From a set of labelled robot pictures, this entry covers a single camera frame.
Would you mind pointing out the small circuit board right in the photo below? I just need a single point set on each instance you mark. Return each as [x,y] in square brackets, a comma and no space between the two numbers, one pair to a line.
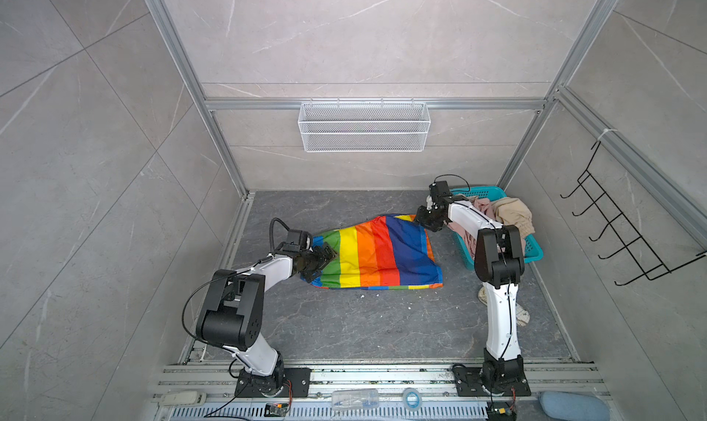
[501,412]

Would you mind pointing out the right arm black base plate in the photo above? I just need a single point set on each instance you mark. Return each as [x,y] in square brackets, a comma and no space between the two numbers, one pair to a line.
[469,381]

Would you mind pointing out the small circuit board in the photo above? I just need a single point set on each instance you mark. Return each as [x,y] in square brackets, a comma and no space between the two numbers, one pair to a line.
[276,410]
[501,412]

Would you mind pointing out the blue grey cloth bundle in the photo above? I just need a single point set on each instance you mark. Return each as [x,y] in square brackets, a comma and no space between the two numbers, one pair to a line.
[574,407]

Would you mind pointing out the clear tape roll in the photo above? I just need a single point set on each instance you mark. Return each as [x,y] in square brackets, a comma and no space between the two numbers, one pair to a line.
[411,400]

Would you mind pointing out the pink shorts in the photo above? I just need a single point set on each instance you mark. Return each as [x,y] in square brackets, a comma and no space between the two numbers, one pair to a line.
[467,238]

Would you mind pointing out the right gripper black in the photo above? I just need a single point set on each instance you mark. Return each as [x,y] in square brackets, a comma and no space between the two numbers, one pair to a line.
[420,218]

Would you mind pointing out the black wire hook rack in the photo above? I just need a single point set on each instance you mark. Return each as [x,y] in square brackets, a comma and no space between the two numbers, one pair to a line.
[617,223]

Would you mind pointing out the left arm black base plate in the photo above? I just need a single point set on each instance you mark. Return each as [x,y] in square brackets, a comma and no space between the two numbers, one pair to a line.
[289,381]

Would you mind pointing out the rainbow striped shorts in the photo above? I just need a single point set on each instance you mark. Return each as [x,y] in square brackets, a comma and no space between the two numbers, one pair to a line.
[386,253]

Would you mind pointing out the clear plastic bottle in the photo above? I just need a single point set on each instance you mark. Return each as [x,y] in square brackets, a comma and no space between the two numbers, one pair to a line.
[349,400]

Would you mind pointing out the folded patterned beige shorts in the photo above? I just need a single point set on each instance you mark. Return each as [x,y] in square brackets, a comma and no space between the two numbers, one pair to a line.
[523,316]

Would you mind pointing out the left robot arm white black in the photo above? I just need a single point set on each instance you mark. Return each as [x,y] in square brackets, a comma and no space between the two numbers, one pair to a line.
[231,315]

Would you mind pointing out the white wire mesh wall basket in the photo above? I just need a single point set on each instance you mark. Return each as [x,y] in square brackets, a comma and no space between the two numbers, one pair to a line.
[327,127]

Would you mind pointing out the teal plastic laundry basket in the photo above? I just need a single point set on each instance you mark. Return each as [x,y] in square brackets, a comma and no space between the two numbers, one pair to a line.
[533,251]

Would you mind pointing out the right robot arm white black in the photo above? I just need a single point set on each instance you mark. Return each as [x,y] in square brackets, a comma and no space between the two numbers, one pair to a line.
[499,263]

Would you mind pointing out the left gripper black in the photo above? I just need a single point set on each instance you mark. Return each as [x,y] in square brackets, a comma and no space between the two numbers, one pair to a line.
[323,259]

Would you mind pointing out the small circuit board left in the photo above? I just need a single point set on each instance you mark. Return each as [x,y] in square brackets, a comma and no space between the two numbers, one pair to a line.
[276,410]

